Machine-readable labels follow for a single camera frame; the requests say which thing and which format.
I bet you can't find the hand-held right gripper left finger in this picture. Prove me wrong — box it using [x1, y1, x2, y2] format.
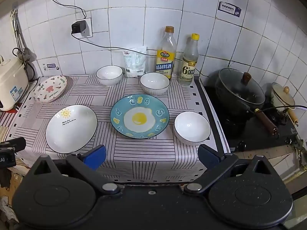
[31, 145, 121, 196]

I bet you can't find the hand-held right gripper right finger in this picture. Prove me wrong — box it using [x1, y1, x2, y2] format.
[183, 144, 275, 195]

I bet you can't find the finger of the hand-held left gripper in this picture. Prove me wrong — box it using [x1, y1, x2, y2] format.
[0, 137, 26, 152]

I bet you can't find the white ribbed bowl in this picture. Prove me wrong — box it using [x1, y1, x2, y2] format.
[140, 72, 170, 95]
[174, 111, 211, 145]
[96, 65, 123, 86]

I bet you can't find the white plate sun print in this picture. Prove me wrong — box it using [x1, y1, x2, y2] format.
[45, 105, 98, 154]

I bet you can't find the blue plate fried egg print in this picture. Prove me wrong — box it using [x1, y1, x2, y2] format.
[110, 94, 170, 139]

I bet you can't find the white plate floral print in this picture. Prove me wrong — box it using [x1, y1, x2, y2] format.
[32, 75, 68, 103]

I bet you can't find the black gas stove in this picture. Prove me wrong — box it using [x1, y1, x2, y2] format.
[203, 84, 301, 152]

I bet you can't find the striped tablecloth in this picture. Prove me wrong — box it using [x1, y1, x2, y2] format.
[0, 73, 231, 185]

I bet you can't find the white rice cooker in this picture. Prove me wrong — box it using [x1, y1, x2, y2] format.
[0, 55, 30, 112]

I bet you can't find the cream enamel pot with lid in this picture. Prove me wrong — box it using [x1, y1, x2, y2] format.
[271, 83, 299, 125]

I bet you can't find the vinegar bottle yellow cap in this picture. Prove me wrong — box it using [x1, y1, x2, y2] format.
[179, 34, 200, 87]

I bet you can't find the white salt bag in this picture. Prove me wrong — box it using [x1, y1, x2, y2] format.
[123, 46, 147, 78]

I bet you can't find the cooking wine bottle gold cap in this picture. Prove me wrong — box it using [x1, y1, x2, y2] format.
[156, 26, 177, 79]

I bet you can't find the black power adapter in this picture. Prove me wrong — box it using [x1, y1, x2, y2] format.
[71, 21, 89, 35]

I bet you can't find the white cable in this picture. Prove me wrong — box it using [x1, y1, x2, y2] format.
[261, 105, 307, 112]

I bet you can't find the adapter power cable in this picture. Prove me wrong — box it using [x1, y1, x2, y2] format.
[71, 32, 202, 77]

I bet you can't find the white wall socket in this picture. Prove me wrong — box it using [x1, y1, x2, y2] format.
[76, 17, 93, 38]

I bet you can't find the large wall sticker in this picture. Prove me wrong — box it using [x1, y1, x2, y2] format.
[218, 1, 241, 18]

